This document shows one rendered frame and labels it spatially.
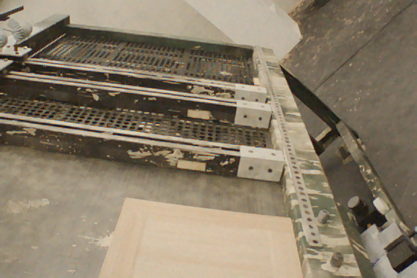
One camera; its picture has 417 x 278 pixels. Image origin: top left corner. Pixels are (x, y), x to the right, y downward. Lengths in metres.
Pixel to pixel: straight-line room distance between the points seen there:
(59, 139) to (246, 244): 0.60
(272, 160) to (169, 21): 5.30
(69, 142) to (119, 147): 0.15
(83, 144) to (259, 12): 3.73
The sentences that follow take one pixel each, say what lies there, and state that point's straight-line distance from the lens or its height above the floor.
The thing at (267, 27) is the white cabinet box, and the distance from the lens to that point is 4.72.
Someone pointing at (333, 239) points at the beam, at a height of 0.84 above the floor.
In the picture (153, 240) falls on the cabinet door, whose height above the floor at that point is 1.16.
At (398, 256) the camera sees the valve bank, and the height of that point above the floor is 0.76.
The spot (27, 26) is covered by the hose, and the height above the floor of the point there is 1.85.
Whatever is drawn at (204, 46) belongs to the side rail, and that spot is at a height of 1.13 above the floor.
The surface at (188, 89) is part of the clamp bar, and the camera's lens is 1.57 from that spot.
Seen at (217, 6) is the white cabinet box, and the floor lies 0.99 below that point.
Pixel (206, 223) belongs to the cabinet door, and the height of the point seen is 1.07.
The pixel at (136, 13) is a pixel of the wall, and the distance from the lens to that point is 6.39.
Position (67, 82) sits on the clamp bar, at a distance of 1.50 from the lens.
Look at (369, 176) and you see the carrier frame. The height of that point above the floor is 0.18.
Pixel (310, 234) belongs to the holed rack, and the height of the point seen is 0.89.
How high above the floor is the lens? 1.43
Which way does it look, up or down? 15 degrees down
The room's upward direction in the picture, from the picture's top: 52 degrees counter-clockwise
